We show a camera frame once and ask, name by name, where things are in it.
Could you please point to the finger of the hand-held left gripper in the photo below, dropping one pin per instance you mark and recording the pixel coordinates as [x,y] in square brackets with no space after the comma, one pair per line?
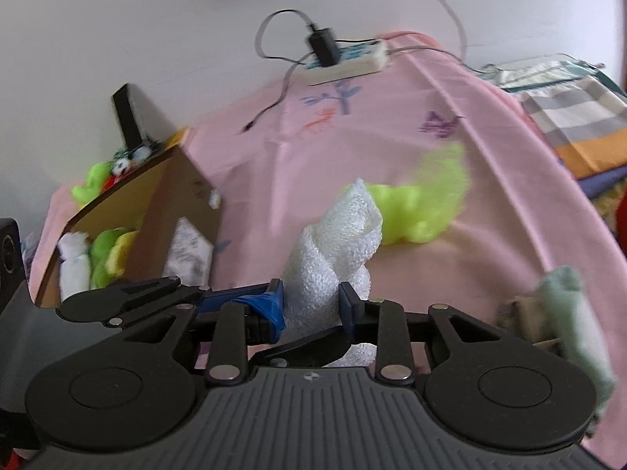
[303,350]
[220,299]

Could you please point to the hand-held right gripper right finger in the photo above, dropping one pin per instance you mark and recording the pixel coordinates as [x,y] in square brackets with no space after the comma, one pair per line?
[352,316]

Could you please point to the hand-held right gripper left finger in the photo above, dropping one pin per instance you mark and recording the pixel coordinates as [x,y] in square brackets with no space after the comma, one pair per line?
[267,313]

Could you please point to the white fluffy towel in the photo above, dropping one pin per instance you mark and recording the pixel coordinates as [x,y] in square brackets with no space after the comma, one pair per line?
[338,245]

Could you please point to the brown cardboard box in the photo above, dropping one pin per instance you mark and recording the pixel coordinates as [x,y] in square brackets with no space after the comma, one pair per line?
[166,196]

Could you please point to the lime green fuzzy cloth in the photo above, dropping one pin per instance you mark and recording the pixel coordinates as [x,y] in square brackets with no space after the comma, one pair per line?
[445,186]

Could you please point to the grey brown sock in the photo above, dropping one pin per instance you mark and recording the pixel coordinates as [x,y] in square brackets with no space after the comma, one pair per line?
[519,316]

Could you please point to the mint green fuzzy sock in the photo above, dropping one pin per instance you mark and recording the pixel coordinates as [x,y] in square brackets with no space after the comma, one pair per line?
[573,313]

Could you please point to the white plush toy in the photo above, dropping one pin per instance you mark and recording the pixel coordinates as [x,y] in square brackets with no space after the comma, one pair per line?
[73,264]

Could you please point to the pink printed bed sheet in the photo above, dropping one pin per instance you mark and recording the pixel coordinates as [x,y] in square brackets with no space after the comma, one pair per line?
[318,166]

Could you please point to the green and yellow plush toy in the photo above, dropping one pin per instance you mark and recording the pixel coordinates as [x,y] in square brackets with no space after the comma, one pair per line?
[88,186]

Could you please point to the red plush toy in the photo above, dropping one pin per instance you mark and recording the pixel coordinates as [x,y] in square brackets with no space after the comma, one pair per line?
[111,182]

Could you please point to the small panda toy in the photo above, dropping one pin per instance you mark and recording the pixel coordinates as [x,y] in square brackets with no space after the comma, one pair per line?
[125,164]

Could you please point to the yellow book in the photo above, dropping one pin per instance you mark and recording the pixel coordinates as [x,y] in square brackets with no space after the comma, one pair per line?
[174,138]

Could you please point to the black phone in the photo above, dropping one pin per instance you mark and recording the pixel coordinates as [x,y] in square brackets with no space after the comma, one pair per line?
[130,112]

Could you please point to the white power strip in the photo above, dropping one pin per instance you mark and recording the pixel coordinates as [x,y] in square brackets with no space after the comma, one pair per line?
[357,61]

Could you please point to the black charger adapter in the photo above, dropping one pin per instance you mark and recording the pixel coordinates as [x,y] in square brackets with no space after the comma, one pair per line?
[323,46]

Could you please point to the purple folded cloth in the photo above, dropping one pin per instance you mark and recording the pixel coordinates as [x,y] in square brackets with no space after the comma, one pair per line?
[605,183]

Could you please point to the striped folded cloth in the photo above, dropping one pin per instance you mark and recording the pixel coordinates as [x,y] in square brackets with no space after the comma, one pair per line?
[578,117]

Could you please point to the light green folded cloth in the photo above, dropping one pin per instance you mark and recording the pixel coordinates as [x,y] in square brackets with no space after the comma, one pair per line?
[539,73]

